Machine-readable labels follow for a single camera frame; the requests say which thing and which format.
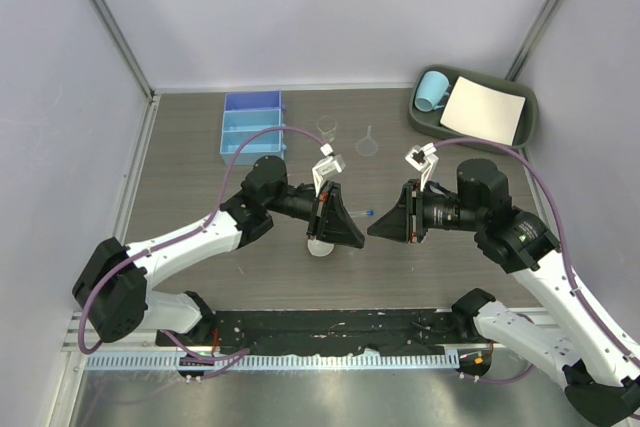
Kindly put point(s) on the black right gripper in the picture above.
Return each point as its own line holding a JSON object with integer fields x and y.
{"x": 406, "y": 220}

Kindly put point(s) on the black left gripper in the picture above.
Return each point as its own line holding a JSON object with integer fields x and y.
{"x": 328, "y": 219}

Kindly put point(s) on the blue three-compartment organizer bin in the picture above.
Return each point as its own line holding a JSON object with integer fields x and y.
{"x": 246, "y": 113}

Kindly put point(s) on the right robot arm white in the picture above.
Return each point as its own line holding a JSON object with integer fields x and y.
{"x": 597, "y": 374}

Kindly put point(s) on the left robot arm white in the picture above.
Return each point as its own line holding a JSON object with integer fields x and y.
{"x": 116, "y": 290}

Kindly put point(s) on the translucent plastic funnel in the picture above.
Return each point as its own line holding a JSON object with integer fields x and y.
{"x": 367, "y": 146}

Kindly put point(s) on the clear glass beaker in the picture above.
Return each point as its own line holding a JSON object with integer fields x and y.
{"x": 327, "y": 127}

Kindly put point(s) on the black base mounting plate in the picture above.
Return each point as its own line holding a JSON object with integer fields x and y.
{"x": 326, "y": 333}

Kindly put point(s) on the white paper sheet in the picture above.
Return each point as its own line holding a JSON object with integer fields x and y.
{"x": 481, "y": 112}

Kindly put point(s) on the light blue mug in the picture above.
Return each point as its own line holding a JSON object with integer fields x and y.
{"x": 432, "y": 91}

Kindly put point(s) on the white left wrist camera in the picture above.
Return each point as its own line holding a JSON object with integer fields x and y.
{"x": 331, "y": 164}

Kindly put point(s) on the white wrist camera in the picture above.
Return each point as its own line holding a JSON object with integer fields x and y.
{"x": 424, "y": 160}
{"x": 331, "y": 164}

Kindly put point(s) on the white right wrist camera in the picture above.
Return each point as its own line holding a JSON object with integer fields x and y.
{"x": 424, "y": 160}

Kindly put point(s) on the white slotted cable duct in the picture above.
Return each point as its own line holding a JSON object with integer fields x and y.
{"x": 177, "y": 360}

